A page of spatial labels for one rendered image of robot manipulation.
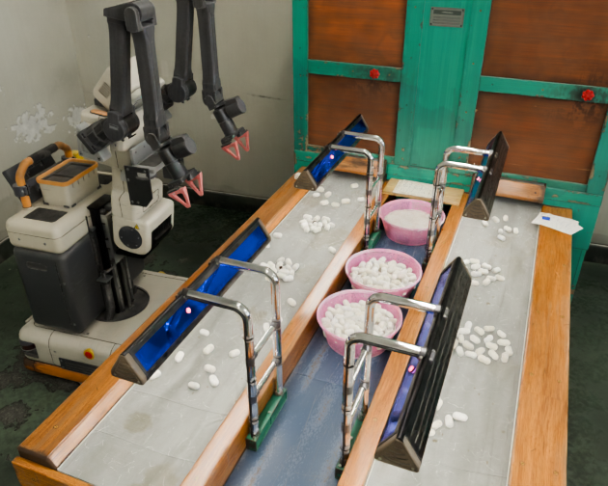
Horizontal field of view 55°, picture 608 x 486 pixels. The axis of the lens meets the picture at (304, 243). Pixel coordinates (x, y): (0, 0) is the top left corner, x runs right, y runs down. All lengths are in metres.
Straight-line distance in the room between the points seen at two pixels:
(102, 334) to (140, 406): 1.06
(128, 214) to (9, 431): 1.04
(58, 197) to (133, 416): 1.17
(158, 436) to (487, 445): 0.81
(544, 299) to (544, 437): 0.59
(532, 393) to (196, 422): 0.88
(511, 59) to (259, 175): 1.99
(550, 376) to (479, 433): 0.29
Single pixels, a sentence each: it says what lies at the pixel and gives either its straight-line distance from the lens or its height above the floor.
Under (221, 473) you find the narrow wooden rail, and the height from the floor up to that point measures 0.72.
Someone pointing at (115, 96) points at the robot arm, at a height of 1.34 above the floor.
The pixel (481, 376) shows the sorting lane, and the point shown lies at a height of 0.74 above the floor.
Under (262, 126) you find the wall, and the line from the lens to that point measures 3.81.
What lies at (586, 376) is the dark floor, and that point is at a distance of 3.03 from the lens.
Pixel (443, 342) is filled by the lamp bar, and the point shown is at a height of 1.09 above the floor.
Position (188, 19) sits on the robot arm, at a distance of 2.32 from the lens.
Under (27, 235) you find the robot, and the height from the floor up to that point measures 0.76.
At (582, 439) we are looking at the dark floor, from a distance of 2.74.
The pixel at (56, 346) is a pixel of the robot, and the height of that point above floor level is 0.24.
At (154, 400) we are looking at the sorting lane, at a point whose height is 0.74.
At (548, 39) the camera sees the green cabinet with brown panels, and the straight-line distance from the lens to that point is 2.49.
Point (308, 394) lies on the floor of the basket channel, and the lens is 1.72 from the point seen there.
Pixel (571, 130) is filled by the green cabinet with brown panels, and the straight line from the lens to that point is 2.58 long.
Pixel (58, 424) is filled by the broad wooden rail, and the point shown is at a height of 0.76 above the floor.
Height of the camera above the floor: 1.90
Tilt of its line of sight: 31 degrees down
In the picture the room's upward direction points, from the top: straight up
